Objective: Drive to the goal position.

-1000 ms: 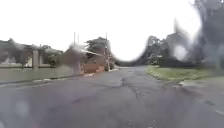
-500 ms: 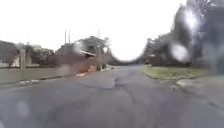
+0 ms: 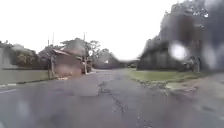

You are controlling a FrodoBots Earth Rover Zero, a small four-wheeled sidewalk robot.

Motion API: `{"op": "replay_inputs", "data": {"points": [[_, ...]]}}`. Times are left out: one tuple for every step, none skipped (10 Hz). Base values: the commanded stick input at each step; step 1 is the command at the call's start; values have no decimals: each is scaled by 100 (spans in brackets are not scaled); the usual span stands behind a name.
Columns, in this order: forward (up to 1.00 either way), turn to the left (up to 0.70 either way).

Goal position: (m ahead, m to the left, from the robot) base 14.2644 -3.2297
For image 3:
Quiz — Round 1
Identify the pale building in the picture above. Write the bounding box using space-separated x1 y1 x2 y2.
0 42 18 71

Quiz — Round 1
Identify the utility pole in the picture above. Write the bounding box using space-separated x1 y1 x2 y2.
49 32 56 80
82 32 88 75

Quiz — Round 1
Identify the row of distant trees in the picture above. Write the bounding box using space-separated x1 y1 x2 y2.
13 37 125 71

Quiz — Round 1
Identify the stand of dark trees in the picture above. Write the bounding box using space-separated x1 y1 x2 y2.
137 0 224 73

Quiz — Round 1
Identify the grass verge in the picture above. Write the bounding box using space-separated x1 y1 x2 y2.
122 68 214 85

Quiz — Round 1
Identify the pale low wall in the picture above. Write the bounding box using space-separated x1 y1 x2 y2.
0 68 52 86

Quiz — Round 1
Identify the grey asphalt road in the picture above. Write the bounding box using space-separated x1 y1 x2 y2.
0 68 224 128

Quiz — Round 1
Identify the red brick building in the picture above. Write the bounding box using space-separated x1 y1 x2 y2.
50 48 85 79

